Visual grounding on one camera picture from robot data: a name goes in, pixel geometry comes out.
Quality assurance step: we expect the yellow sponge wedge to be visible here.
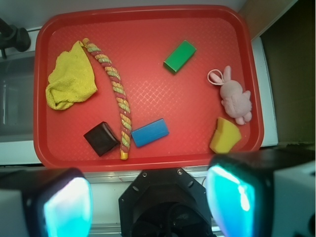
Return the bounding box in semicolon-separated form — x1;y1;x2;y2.
209;117;241;154

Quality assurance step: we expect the dark brown square block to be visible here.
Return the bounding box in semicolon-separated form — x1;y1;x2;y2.
83;121;120;157

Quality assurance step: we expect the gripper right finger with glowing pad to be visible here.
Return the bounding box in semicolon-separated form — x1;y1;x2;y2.
206;148;316;237

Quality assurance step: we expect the red plastic tray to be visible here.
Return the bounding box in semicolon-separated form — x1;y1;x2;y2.
33;5;264;172

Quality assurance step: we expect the blue rectangular block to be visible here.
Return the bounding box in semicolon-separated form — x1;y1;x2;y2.
131;118;169;148

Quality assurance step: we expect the green rectangular block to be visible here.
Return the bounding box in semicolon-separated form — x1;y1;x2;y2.
163;40;197;74

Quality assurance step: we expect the black clamp mount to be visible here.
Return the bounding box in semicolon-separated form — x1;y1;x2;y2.
0;19;31;59

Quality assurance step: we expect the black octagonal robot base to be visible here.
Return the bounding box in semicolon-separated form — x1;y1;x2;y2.
118;168;215;237

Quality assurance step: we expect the multicolour twisted rope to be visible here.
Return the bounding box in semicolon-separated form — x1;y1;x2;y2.
82;38;132;160

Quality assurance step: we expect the yellow knitted cloth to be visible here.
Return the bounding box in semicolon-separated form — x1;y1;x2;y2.
45;41;98;111

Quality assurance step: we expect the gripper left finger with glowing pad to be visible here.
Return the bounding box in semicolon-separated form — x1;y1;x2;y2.
0;168;93;237

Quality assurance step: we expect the pink plush bunny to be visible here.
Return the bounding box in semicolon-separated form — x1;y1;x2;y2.
207;66;252;125

